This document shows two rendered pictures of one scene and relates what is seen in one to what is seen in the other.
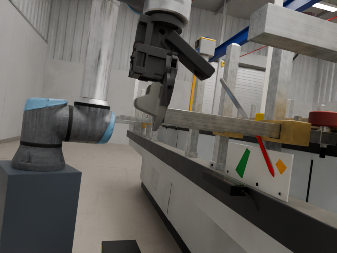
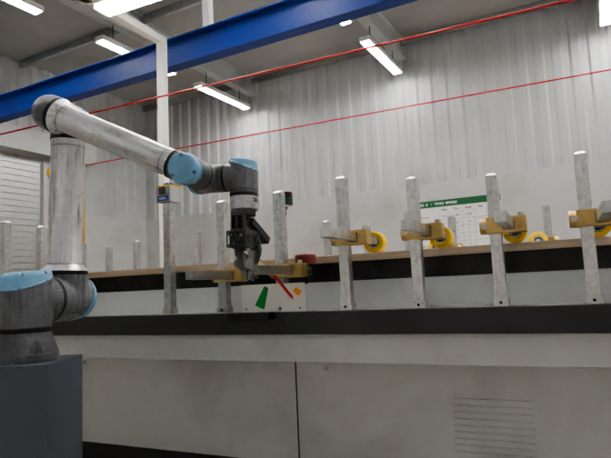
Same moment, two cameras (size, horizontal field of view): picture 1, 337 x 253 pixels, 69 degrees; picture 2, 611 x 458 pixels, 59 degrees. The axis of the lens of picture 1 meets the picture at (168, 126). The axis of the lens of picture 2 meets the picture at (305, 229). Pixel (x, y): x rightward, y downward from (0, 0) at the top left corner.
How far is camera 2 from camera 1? 1.41 m
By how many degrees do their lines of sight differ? 49
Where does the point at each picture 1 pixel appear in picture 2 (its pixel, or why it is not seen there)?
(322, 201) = not seen: hidden behind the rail
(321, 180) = not seen: hidden behind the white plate
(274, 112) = (283, 258)
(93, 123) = (83, 293)
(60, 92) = not seen: outside the picture
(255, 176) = (277, 303)
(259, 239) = (285, 345)
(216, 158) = (225, 303)
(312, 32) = (335, 233)
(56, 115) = (54, 290)
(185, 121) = (260, 271)
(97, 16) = (72, 165)
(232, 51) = (224, 208)
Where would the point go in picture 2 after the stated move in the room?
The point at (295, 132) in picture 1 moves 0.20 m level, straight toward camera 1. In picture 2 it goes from (302, 269) to (324, 266)
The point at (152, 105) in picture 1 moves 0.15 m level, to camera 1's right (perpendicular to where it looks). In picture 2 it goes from (250, 264) to (284, 264)
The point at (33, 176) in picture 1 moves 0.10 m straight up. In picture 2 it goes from (59, 363) to (59, 329)
